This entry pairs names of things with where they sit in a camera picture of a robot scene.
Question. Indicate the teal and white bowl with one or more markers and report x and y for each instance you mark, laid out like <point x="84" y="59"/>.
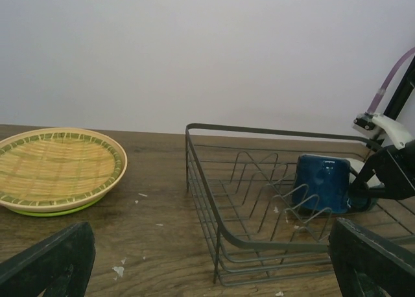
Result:
<point x="358" y="204"/>

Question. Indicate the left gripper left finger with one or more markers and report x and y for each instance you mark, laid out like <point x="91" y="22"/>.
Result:
<point x="59" y="265"/>

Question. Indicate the yellow woven bamboo plate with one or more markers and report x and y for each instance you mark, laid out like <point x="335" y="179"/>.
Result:
<point x="57" y="171"/>

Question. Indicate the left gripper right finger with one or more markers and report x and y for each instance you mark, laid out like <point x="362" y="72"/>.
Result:
<point x="366" y="264"/>

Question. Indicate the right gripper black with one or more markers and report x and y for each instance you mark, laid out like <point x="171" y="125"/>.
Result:
<point x="394" y="168"/>

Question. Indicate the black wire dish rack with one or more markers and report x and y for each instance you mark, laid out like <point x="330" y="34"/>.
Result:
<point x="242" y="179"/>

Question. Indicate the dark blue enamel mug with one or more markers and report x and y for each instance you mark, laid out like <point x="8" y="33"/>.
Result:
<point x="322" y="183"/>

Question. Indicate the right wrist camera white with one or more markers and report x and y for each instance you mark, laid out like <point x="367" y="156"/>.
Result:
<point x="382" y="124"/>

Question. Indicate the right black frame post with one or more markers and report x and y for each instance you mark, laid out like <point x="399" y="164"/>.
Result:
<point x="401" y="94"/>

